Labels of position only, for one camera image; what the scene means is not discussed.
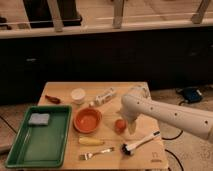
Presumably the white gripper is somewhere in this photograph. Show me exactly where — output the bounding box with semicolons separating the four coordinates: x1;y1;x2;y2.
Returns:
118;107;139;134

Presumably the small red apple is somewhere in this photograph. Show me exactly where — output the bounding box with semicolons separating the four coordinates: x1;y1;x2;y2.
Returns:
114;119;126;134

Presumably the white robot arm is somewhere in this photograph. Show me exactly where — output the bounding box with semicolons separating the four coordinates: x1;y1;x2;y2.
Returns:
121;86;213;143

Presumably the white paper cup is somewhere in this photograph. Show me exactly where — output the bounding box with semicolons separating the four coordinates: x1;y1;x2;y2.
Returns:
71;88;86;105

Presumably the white black dish brush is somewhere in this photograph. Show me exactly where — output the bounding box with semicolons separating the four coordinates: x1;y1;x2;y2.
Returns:
121;131;160;156

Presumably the white plastic bottle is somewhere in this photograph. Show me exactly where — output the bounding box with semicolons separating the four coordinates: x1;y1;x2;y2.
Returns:
89;87;116;107

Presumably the orange bowl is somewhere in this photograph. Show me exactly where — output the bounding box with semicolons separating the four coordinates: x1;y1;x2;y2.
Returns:
73;108;102;134

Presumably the silver metal fork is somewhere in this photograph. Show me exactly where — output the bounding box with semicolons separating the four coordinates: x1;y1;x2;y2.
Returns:
79;147;115;160

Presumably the blue power adapter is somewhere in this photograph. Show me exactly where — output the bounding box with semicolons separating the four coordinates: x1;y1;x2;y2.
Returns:
181;87;203;103

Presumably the green plastic tray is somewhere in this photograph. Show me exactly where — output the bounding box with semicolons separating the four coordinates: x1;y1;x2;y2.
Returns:
5;106;72;169

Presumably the blue grey sponge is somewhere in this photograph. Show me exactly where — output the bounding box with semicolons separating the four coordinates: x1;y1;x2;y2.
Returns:
28;113;50;125

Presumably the black power cable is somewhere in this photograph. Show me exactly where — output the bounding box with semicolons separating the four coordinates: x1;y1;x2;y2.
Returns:
161;129;186;171

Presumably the black cable at left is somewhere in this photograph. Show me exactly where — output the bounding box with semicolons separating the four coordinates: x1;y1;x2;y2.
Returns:
0;114;18;134

